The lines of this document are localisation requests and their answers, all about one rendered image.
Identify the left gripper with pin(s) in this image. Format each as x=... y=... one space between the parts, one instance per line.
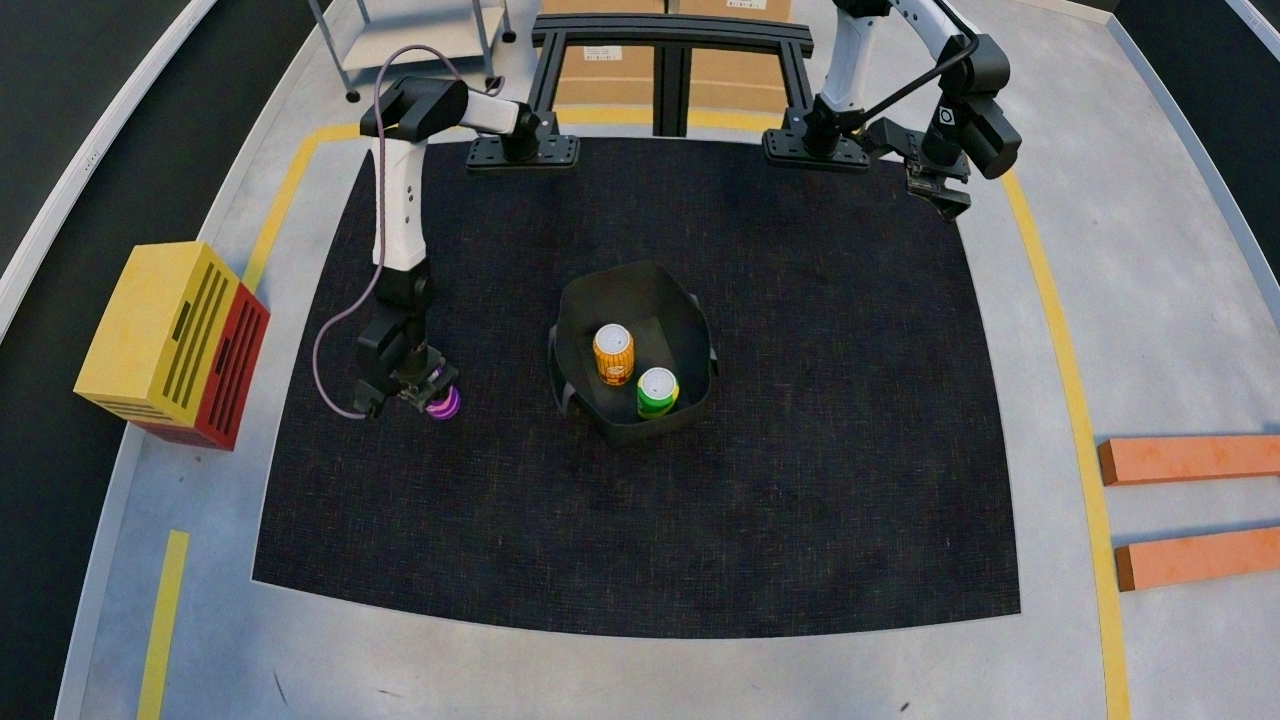
x=938 y=154

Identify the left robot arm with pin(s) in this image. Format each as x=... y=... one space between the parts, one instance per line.
x=988 y=138

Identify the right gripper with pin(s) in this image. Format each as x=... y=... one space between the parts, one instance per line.
x=415 y=368

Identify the purple drink can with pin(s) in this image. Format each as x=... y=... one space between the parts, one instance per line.
x=444 y=409

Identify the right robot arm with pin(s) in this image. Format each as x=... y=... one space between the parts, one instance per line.
x=433 y=104

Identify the green and yellow drink can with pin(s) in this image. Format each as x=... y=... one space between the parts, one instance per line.
x=657 y=394

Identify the orange striped drink can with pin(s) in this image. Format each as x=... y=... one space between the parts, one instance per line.
x=613 y=349

